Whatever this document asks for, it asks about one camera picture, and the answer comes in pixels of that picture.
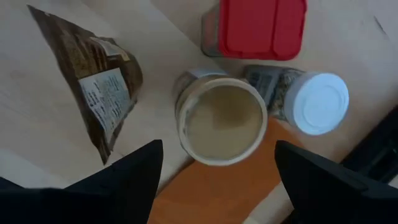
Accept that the white-lid bagel seasoning jar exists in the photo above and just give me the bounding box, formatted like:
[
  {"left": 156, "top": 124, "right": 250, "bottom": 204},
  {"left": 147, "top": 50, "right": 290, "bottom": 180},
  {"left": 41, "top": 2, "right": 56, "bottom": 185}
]
[{"left": 244, "top": 64, "right": 350, "bottom": 136}]

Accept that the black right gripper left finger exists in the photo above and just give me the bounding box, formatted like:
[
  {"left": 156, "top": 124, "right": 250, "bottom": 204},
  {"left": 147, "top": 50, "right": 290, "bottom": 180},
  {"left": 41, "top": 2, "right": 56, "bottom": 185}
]
[{"left": 0, "top": 139, "right": 164, "bottom": 224}]

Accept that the red-lid square spice jar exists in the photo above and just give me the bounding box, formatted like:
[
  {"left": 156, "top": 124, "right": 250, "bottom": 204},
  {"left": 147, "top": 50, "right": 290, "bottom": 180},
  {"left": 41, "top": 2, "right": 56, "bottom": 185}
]
[{"left": 200, "top": 0, "right": 308, "bottom": 62}]

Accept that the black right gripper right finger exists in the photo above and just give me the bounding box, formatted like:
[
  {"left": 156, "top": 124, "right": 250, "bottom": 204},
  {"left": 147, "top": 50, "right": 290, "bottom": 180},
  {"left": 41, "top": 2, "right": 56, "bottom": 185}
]
[{"left": 274, "top": 139, "right": 398, "bottom": 224}]

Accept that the tan-lid glass jar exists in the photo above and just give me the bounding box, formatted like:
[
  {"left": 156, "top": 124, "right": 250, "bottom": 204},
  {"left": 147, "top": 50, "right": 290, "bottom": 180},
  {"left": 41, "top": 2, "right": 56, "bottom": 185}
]
[{"left": 173, "top": 68, "right": 269, "bottom": 166}]

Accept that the orange folded cloth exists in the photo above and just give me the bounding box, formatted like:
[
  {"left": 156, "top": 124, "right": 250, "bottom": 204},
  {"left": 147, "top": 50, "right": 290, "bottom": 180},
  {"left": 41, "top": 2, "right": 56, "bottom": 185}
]
[{"left": 147, "top": 116, "right": 304, "bottom": 224}]

